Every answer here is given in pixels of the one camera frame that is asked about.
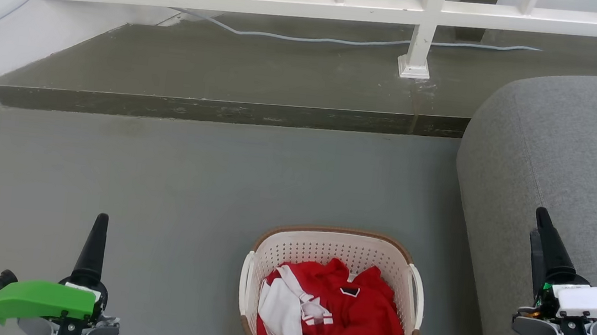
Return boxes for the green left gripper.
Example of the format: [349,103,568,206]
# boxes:
[0,202,118,335]

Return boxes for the white plastic laundry basket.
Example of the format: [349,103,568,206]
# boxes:
[234,217,432,335]

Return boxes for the grey fabric sofa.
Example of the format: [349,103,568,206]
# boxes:
[438,60,597,335]

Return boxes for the red shirt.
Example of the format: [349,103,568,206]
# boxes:
[254,251,412,335]

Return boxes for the white garment with red stripes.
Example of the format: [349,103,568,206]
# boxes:
[255,263,339,335]

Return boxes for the white railing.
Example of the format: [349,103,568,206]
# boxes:
[35,0,597,99]

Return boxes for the grey floor cable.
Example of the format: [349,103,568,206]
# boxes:
[169,7,543,68]

